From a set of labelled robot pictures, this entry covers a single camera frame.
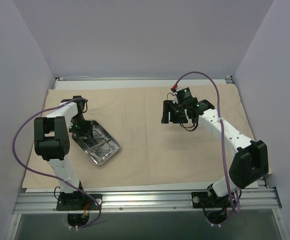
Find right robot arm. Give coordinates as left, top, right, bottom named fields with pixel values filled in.
left=161, top=87, right=269, bottom=207

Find front aluminium rail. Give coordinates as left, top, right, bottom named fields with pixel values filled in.
left=13, top=188, right=282, bottom=214

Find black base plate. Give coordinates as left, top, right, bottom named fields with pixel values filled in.
left=191, top=191, right=231, bottom=209
left=56, top=192, right=99, bottom=211

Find steel surgical scissors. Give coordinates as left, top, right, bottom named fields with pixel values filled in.
left=86, top=137, right=109, bottom=151

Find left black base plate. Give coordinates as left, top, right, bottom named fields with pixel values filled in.
left=56, top=192, right=99, bottom=211

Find right side aluminium rail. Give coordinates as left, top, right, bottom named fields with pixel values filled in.
left=225, top=76, right=270, bottom=188

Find aluminium rail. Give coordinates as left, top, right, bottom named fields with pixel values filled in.
left=55, top=75, right=233, bottom=81
left=225, top=76, right=270, bottom=188
left=13, top=188, right=282, bottom=214

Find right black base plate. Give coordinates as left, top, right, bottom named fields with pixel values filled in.
left=191, top=191, right=231, bottom=209

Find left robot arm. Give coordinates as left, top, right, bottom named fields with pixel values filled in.
left=34, top=95, right=92, bottom=210

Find steel instrument tray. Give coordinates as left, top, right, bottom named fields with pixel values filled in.
left=72, top=120, right=120, bottom=166

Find back aluminium rail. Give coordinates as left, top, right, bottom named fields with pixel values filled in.
left=55, top=75, right=233, bottom=81

